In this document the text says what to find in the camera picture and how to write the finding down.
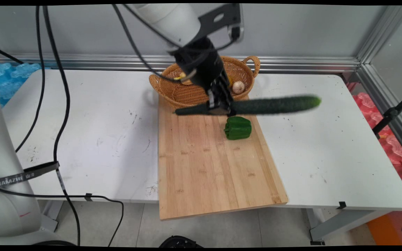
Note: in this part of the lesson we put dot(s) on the grey table leg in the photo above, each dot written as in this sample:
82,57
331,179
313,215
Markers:
52,214
344,223

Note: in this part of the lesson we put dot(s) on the aluminium vertical frame post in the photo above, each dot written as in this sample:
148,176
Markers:
384,35

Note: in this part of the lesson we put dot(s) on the aluminium long frame rail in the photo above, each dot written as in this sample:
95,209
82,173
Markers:
291,64

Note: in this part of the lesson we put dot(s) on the black round floor object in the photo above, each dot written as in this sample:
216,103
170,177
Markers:
180,242

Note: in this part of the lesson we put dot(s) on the beige mushroom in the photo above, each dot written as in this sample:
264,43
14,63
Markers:
238,87

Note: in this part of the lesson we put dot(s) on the aluminium side frame rail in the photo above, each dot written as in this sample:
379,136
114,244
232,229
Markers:
379,94

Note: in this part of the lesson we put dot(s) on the light blue foam mat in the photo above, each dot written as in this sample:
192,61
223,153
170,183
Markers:
9,80

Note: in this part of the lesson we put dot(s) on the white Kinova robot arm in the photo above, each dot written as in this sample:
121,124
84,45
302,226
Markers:
12,209

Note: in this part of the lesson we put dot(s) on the orange foam piece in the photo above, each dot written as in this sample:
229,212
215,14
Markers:
379,230

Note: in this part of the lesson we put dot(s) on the long green cucumber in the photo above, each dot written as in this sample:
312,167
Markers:
274,104

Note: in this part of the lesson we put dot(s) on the green bell pepper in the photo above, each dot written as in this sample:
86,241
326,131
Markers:
237,128

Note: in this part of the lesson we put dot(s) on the pink knobbed foam mat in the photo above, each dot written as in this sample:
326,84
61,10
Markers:
394,146

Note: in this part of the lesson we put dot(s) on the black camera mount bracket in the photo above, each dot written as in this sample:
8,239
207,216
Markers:
218,17

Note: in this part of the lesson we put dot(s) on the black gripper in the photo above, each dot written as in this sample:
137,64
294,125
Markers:
204,69

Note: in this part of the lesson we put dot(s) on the black tape piece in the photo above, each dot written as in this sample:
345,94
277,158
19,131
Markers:
341,205
88,197

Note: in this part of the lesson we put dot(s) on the yellow fruit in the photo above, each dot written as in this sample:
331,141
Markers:
179,77

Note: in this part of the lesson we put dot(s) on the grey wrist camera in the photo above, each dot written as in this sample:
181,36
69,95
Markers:
237,28

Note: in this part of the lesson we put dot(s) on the woven wicker basket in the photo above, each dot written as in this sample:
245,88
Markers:
180,92

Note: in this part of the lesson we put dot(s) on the bamboo cutting board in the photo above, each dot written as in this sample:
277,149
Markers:
204,167

